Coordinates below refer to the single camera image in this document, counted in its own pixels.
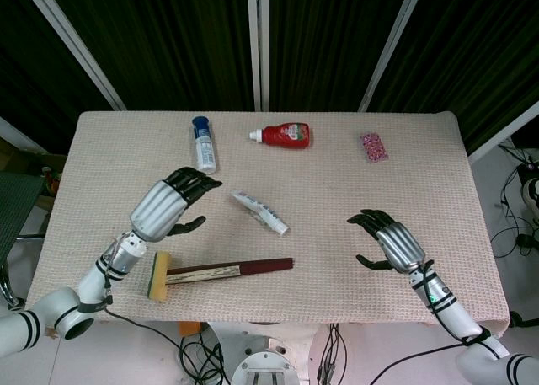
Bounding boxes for white partition frame post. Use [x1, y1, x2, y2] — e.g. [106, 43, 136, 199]
[16, 0, 128, 111]
[357, 0, 430, 113]
[246, 0, 271, 111]

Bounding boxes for orange object under table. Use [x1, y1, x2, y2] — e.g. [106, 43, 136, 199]
[177, 320, 202, 338]

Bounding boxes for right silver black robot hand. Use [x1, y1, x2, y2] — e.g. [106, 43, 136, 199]
[346, 209, 426, 275]

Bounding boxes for black cable bundle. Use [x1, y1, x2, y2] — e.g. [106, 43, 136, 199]
[103, 307, 232, 385]

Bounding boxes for beige woven tablecloth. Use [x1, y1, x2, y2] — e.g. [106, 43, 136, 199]
[25, 110, 512, 328]

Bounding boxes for pink patterned small pack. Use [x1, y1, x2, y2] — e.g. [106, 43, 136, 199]
[360, 131, 389, 164]

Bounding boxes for white tube with print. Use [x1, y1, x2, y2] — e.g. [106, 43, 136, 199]
[229, 190, 291, 237]

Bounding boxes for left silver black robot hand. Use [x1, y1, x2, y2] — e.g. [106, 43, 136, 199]
[128, 167, 223, 243]

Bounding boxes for red ketchup bottle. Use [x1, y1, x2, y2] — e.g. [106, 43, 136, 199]
[248, 122, 312, 150]

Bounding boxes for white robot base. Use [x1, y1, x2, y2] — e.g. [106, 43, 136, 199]
[208, 320, 323, 385]

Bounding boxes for white bottle with blue cap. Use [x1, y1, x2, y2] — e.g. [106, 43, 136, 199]
[191, 115, 219, 175]

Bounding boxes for black cables on floor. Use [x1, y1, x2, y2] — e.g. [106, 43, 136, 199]
[490, 138, 539, 259]

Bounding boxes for white round device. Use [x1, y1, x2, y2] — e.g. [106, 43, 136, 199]
[521, 178, 539, 224]

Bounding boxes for green mesh panel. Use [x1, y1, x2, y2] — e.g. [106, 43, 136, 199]
[0, 170, 46, 268]

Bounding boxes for dark green curtain panel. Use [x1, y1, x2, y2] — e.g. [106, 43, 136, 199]
[269, 0, 413, 112]
[0, 0, 115, 155]
[370, 0, 539, 157]
[41, 0, 257, 111]

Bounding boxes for cardboard box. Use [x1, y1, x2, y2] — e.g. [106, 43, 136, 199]
[0, 136, 67, 201]

